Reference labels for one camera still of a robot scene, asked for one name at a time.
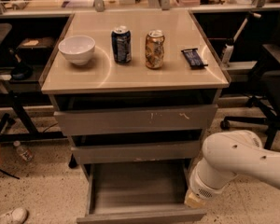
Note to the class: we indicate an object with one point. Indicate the dark round joystick device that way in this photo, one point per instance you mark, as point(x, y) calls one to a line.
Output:
point(22, 70)

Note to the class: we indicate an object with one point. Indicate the dark blue snack bar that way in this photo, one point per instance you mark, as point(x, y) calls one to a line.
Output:
point(193, 58)

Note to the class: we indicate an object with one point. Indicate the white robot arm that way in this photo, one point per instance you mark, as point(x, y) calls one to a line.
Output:
point(225, 156)

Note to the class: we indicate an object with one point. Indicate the grey middle drawer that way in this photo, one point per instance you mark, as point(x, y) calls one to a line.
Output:
point(125, 147)

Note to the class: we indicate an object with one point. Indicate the gold soda can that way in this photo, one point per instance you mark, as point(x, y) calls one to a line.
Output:
point(154, 49)

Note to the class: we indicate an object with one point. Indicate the black desk frame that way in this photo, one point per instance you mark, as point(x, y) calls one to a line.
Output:
point(32, 132)

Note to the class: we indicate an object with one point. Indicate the grey top drawer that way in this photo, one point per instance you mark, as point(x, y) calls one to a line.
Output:
point(136, 119)

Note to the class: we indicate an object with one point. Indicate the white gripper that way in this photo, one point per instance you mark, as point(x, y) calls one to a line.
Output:
point(201, 186)

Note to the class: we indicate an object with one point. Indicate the blue soda can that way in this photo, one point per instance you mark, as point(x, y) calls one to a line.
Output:
point(121, 44)

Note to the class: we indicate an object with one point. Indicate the white shoe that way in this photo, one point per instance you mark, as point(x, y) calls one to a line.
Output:
point(15, 216)

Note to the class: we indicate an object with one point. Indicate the black office chair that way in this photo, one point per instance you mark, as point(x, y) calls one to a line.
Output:
point(265, 75)

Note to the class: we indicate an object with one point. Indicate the grey drawer cabinet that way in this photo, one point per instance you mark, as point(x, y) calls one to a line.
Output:
point(104, 84)

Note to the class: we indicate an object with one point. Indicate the grey drawer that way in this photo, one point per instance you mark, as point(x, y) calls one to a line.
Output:
point(136, 119)
point(125, 147)
point(143, 192)

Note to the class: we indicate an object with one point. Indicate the white bowl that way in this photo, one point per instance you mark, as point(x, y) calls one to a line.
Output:
point(77, 49)

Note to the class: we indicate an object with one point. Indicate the black box on shelf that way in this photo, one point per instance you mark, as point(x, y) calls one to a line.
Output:
point(36, 49)

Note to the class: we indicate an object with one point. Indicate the grey bottom drawer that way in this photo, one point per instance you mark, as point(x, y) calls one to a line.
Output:
point(143, 192)

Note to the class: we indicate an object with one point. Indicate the plastic water bottle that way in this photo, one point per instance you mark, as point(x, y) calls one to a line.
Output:
point(24, 152)

